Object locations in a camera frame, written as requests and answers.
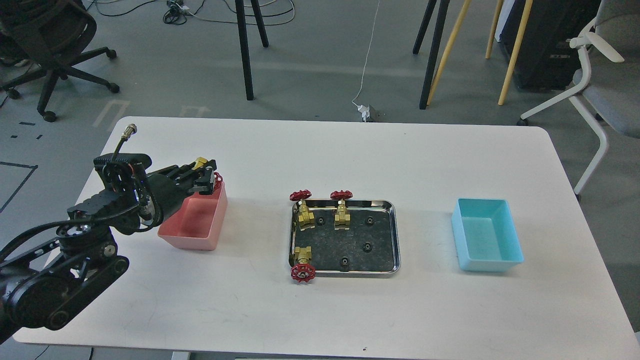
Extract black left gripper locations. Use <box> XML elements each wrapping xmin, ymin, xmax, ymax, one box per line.
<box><xmin>145</xmin><ymin>159</ymin><xmax>217</xmax><ymax>221</ymax></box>

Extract brass valve red handwheel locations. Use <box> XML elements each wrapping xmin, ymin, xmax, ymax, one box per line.
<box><xmin>196</xmin><ymin>157</ymin><xmax>223</xmax><ymax>192</ymax></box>

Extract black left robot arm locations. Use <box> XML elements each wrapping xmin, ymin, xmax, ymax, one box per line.
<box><xmin>1</xmin><ymin>124</ymin><xmax>220</xmax><ymax>342</ymax></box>

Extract pink plastic box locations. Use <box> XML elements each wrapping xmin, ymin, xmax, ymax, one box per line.
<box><xmin>157</xmin><ymin>180</ymin><xmax>228</xmax><ymax>251</ymax></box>

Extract brass valve top left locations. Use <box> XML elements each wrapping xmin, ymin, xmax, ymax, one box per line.
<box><xmin>289</xmin><ymin>189</ymin><xmax>316</xmax><ymax>231</ymax></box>

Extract brass valve bottom left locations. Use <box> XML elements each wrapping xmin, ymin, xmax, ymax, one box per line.
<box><xmin>290</xmin><ymin>246</ymin><xmax>316</xmax><ymax>283</ymax></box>

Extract brass valve top middle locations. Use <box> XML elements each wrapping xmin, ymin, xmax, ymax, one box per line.
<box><xmin>330</xmin><ymin>190</ymin><xmax>354</xmax><ymax>230</ymax></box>

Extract small black gear bottom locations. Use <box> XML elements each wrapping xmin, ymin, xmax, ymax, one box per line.
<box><xmin>339</xmin><ymin>257</ymin><xmax>350</xmax><ymax>269</ymax></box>

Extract blue plastic box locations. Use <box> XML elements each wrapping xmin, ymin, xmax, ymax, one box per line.
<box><xmin>451</xmin><ymin>198</ymin><xmax>525</xmax><ymax>272</ymax></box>

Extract black tripod left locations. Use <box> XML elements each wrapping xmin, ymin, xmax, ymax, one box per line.
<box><xmin>234</xmin><ymin>0</ymin><xmax>269</xmax><ymax>101</ymax></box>

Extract black tripod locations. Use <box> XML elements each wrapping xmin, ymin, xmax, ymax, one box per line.
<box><xmin>234</xmin><ymin>0</ymin><xmax>269</xmax><ymax>101</ymax></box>
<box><xmin>413</xmin><ymin>0</ymin><xmax>450</xmax><ymax>110</ymax></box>

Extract white power adapter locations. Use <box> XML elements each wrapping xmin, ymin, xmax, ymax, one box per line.
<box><xmin>356</xmin><ymin>104</ymin><xmax>383</xmax><ymax>123</ymax></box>

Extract stainless steel tray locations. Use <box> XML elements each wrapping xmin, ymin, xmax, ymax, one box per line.
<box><xmin>288</xmin><ymin>199</ymin><xmax>402</xmax><ymax>277</ymax></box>

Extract black office chair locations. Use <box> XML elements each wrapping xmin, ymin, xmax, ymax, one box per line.
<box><xmin>1</xmin><ymin>0</ymin><xmax>120</xmax><ymax>122</ymax></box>

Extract black tripod right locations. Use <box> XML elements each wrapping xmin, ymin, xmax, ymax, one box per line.
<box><xmin>413</xmin><ymin>0</ymin><xmax>450</xmax><ymax>110</ymax></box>

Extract wooden easel legs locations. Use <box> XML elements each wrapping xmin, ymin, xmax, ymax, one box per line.
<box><xmin>426</xmin><ymin>0</ymin><xmax>534</xmax><ymax>106</ymax></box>

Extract black cabinet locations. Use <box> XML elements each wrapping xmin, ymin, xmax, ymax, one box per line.
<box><xmin>513</xmin><ymin>0</ymin><xmax>601</xmax><ymax>92</ymax></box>

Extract white grey office chair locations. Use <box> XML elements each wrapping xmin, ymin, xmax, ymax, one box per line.
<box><xmin>518</xmin><ymin>0</ymin><xmax>640</xmax><ymax>198</ymax></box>

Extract black floor cables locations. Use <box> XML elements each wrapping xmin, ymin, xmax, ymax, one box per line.
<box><xmin>82</xmin><ymin>0</ymin><xmax>297</xmax><ymax>27</ymax></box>

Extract white cable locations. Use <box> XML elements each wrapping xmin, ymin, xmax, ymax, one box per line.
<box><xmin>351</xmin><ymin>0</ymin><xmax>382</xmax><ymax>108</ymax></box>

